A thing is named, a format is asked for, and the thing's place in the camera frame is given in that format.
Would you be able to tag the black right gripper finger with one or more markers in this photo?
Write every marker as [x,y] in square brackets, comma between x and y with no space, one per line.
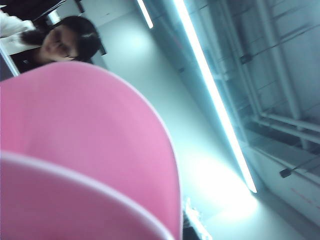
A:
[193,225]

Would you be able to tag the pink plastic watering can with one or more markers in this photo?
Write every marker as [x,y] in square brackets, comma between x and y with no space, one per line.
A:
[87,140]

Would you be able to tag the small black ceiling fixture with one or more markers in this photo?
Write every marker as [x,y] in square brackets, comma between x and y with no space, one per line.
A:
[285,173]

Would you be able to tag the long ceiling light strip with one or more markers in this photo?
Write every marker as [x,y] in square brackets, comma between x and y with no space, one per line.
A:
[212,87]

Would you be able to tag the short ceiling light strip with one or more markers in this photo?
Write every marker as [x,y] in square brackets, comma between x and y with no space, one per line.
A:
[146,13]

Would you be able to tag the dark-haired person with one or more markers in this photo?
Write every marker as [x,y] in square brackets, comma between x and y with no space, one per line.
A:
[62,42]

